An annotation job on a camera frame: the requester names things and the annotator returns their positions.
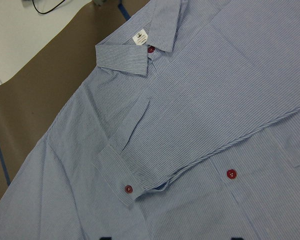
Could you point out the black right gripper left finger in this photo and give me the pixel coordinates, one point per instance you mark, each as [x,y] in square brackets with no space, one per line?
[106,238]

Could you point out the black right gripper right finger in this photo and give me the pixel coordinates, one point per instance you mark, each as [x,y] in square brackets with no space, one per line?
[237,238]

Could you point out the blue striped button shirt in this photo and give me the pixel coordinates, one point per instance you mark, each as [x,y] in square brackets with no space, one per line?
[188,128]

